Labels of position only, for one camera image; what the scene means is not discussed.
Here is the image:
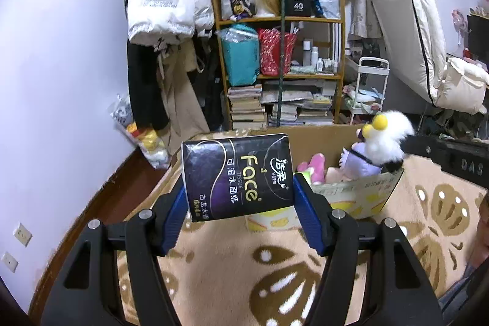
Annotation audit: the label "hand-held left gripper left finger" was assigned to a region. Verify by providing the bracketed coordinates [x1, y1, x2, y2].
[40, 177, 192, 326]

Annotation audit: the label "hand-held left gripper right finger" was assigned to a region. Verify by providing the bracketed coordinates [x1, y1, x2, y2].
[292, 173, 446, 326]

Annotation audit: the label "printed cardboard box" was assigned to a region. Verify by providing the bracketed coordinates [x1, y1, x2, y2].
[168, 122, 406, 231]

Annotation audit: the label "black and white furry plush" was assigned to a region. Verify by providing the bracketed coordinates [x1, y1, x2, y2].
[361, 111, 416, 173]

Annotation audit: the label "purple striped plush toy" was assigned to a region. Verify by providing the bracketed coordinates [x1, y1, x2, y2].
[338, 125, 383, 181]

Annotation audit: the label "black tissue pack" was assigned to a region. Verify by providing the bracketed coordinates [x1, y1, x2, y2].
[181, 133, 295, 223]

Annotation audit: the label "white and pink plush toy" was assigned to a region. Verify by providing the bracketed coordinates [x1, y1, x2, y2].
[325, 166, 352, 183]

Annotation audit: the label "beige printed blanket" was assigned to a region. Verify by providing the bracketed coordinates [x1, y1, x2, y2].
[116, 143, 489, 326]

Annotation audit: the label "cream cushion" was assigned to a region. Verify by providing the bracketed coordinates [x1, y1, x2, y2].
[436, 57, 489, 115]

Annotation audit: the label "plastic bag of plush toys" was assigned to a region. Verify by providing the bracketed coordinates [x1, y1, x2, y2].
[111, 94, 171, 170]

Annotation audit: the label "white trolley cart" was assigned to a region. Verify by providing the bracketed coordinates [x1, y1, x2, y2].
[344, 57, 390, 126]

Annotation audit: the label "pile of magazines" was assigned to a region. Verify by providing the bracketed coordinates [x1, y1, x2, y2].
[262, 79, 337, 126]

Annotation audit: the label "beige hanging coat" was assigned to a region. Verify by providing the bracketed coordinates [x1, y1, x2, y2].
[156, 43, 211, 143]

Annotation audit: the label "stack of books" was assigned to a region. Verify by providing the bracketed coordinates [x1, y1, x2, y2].
[227, 83, 268, 130]

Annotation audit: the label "black paper bag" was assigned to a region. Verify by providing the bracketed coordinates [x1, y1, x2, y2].
[467, 13, 489, 63]

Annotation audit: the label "black hanging garment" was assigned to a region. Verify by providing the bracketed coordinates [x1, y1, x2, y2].
[127, 41, 169, 130]

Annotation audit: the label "white mattress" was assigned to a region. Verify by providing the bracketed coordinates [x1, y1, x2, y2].
[364, 0, 447, 107]

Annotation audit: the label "green pole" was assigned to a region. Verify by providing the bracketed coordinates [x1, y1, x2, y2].
[278, 0, 287, 128]

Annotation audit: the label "white binders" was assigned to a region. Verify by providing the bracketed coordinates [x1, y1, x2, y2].
[332, 22, 342, 74]

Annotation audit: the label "red gift bag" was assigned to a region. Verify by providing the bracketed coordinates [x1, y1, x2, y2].
[258, 28, 298, 76]

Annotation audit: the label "teal bag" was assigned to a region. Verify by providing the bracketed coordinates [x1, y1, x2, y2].
[222, 24, 260, 87]

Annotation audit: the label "wooden shelf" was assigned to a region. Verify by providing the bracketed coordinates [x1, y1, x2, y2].
[210, 0, 346, 128]

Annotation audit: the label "black box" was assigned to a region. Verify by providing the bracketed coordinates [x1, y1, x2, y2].
[285, 0, 316, 18]

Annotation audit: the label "pink wall ornament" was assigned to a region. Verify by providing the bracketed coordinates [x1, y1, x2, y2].
[452, 8, 467, 32]

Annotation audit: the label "wall socket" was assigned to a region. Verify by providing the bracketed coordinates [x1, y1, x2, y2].
[13, 223, 33, 246]
[2, 251, 18, 273]

